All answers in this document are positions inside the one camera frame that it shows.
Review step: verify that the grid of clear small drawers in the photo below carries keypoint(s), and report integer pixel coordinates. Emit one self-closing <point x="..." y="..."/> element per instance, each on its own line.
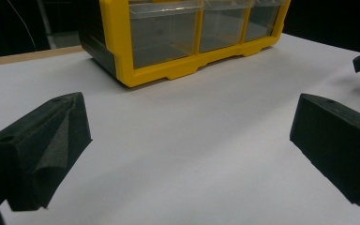
<point x="162" y="37"/>

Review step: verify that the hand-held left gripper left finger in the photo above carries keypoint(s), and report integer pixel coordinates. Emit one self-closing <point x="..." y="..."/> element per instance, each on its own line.
<point x="22" y="150"/>

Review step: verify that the metal stand pole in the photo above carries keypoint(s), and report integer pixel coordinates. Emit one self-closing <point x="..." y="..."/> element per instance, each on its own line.
<point x="46" y="25"/>

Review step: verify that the wooden table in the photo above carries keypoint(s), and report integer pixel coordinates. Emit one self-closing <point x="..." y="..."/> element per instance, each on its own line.
<point x="28" y="56"/>

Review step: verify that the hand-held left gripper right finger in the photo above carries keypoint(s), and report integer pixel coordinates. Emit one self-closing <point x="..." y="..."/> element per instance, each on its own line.
<point x="340" y="146"/>

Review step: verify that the yellow black drawer cabinet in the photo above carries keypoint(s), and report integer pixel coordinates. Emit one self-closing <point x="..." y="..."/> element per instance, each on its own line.
<point x="118" y="47"/>

